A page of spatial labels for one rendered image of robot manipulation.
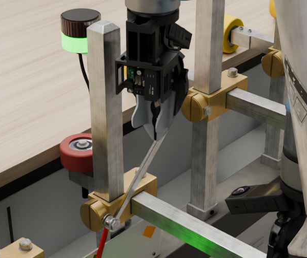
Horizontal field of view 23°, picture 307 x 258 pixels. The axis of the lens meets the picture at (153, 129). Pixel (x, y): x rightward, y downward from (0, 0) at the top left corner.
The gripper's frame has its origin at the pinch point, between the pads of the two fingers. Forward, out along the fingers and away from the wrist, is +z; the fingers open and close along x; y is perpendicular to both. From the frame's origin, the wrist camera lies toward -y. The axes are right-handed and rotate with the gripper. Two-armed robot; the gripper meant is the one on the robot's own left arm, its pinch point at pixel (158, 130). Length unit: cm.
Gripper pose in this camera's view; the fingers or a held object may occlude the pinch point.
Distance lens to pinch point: 112.1
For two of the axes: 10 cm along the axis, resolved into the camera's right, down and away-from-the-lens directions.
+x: 9.3, 1.9, -3.3
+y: -3.8, 4.5, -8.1
